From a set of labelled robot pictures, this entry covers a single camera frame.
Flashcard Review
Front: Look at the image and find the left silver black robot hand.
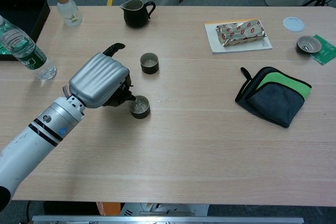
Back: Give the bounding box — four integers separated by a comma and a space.
67, 42, 132, 109

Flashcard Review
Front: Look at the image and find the black iron teapot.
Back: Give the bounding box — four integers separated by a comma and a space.
103, 73, 138, 107

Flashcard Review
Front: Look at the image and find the white robot base chassis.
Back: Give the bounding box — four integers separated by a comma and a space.
119, 202, 210, 217

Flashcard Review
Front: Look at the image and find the grey ceramic teacup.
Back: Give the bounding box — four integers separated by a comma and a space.
128, 95, 151, 120
139, 52, 160, 75

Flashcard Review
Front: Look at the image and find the clear plastic water bottle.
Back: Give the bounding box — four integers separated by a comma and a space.
0, 15, 57, 81

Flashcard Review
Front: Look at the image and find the black ceramic pitcher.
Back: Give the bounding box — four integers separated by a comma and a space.
120, 0, 156, 28

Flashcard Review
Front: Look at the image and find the frosted glass bottle wooden cap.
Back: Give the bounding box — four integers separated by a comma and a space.
54, 0, 83, 27

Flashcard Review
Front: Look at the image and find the black tray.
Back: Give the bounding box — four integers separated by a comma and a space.
0, 0, 51, 62

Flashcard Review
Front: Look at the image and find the white notebook orange edge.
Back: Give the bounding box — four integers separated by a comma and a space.
204, 18, 273, 56

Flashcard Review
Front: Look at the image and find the orange brown seat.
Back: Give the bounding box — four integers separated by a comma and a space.
96, 201, 122, 217

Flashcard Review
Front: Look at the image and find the silver foil tea package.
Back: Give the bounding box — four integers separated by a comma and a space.
215, 20, 268, 48

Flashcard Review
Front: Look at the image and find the folded grey green cloth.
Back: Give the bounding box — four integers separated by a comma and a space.
235, 66, 312, 129

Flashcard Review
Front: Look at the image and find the white round lid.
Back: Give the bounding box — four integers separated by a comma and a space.
282, 16, 306, 33

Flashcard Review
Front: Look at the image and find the small dark ceramic bowl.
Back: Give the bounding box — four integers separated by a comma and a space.
296, 35, 322, 55

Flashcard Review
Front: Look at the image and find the green card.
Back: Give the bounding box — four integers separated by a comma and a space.
310, 34, 336, 66

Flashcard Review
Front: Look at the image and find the aluminium rail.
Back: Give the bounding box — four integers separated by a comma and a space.
31, 215, 305, 224

